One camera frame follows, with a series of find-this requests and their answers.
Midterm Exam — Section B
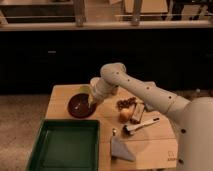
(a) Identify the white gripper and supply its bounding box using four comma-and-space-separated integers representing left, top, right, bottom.
90, 77, 113, 104

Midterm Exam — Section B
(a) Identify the dark purple bowl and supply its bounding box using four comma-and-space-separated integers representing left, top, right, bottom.
67, 93, 96, 118

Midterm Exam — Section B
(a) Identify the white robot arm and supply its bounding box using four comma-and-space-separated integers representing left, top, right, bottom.
91, 63, 213, 171

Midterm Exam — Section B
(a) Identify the green plastic tray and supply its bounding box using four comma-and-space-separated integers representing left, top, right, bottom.
26, 120, 100, 171

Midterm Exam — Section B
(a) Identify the light green cup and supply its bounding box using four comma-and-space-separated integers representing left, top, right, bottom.
79, 85, 90, 94

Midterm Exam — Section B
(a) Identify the bunch of dark grapes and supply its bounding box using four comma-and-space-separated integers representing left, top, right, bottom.
117, 97, 136, 110

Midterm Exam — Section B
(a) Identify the orange fruit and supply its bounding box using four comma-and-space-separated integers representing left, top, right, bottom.
119, 108, 131, 122

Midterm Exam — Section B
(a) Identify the brown chocolate bar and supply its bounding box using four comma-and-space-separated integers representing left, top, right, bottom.
130, 103, 144, 124

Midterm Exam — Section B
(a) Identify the wooden table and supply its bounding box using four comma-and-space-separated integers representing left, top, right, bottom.
44, 81, 179, 171

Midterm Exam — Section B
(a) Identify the dark cabinet counter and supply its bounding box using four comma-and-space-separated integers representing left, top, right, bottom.
0, 21, 213, 94

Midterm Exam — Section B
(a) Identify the white handled brush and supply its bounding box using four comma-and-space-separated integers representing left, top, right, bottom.
123, 117, 160, 135

